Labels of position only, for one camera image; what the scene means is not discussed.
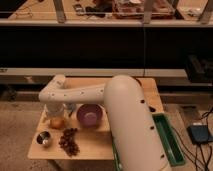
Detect yellow orange apple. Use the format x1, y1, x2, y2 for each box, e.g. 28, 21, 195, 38
50, 117, 65, 129

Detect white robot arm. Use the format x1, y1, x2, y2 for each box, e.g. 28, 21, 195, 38
39, 75, 172, 171

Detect purple bowl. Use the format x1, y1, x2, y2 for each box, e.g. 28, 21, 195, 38
76, 104, 103, 127

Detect small metal cup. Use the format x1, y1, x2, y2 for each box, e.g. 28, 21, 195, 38
36, 131, 51, 147

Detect bunch of dark grapes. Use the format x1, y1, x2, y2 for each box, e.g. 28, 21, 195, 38
59, 128, 80, 156

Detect wooden table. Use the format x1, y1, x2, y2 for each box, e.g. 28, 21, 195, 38
28, 76, 162, 168

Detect green plastic tray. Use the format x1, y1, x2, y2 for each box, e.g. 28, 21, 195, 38
111, 112, 186, 171

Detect blue foot pedal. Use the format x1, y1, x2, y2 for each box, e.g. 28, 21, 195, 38
187, 125, 213, 144

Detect black cables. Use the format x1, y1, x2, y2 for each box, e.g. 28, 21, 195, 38
169, 106, 213, 171

